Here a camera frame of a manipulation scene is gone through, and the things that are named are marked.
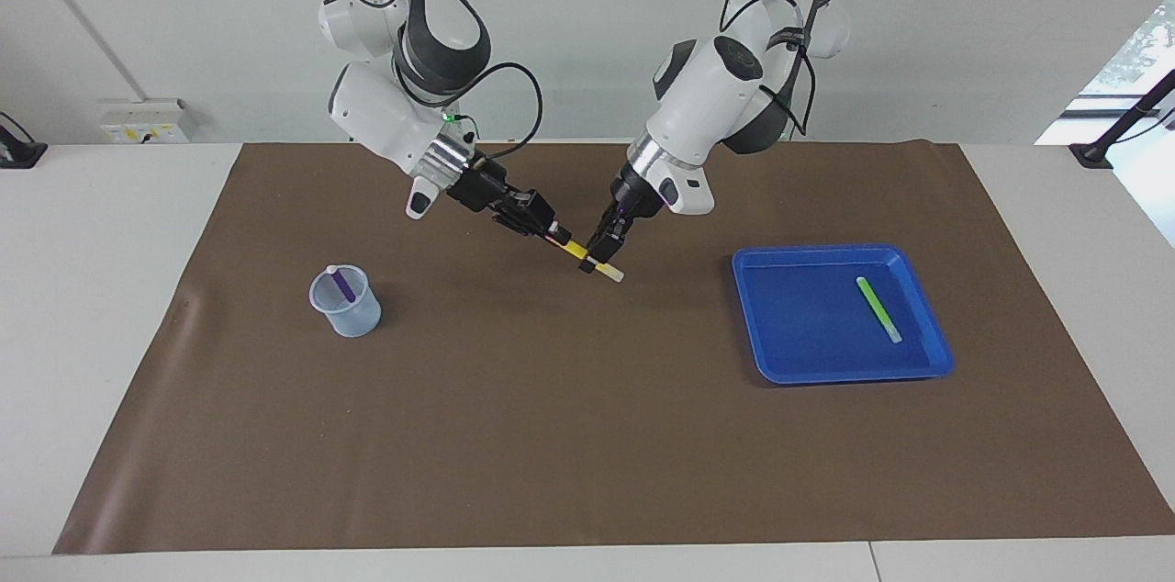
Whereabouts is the yellow highlighter pen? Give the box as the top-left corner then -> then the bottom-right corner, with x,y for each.
558,237 -> 626,284

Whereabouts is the purple highlighter pen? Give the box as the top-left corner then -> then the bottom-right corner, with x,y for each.
325,264 -> 362,302

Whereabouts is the green highlighter pen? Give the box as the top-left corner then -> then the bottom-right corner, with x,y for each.
856,275 -> 904,345

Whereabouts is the brown paper table mat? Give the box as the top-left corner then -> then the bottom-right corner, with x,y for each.
53,141 -> 1175,555

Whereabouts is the translucent plastic cup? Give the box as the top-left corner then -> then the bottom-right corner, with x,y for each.
308,264 -> 383,339

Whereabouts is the blue plastic tray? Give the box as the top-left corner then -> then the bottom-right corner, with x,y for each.
731,242 -> 955,386

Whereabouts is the bright window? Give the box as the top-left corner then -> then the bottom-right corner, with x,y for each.
1035,0 -> 1175,249

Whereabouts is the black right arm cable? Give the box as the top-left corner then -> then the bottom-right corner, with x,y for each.
457,62 -> 545,166

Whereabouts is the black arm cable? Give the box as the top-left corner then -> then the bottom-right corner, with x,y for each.
720,0 -> 820,140
457,62 -> 545,166

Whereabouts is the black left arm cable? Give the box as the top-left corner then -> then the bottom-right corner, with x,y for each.
720,0 -> 820,140

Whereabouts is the white wall power outlet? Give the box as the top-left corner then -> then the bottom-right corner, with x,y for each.
98,97 -> 193,145

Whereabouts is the black table clamp mount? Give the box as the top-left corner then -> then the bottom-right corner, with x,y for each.
0,111 -> 49,170

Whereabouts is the black camera stand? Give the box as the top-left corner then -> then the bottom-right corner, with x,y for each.
1069,68 -> 1175,170

